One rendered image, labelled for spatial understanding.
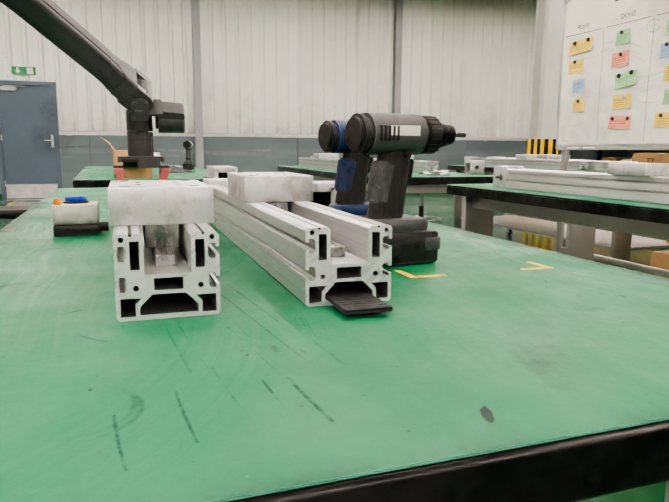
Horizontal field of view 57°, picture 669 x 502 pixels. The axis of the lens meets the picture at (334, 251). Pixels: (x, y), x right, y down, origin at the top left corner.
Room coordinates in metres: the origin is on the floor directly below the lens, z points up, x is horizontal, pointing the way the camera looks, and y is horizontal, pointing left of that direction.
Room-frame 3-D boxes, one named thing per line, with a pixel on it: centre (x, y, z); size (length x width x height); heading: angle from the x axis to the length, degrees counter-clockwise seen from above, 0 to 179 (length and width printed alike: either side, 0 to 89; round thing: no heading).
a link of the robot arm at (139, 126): (1.42, 0.44, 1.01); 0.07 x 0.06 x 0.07; 109
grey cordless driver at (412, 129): (0.92, -0.11, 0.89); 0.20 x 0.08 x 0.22; 118
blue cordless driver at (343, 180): (1.14, -0.07, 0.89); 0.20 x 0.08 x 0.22; 117
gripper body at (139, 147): (1.42, 0.44, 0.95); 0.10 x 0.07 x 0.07; 111
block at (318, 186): (1.36, 0.05, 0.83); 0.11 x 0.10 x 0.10; 88
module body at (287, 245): (1.03, 0.11, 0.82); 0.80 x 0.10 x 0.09; 19
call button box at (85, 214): (1.20, 0.50, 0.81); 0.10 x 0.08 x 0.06; 109
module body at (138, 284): (0.97, 0.29, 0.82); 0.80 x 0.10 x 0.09; 19
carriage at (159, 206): (0.73, 0.21, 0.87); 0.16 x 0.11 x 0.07; 19
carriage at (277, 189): (1.03, 0.11, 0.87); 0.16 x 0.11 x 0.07; 19
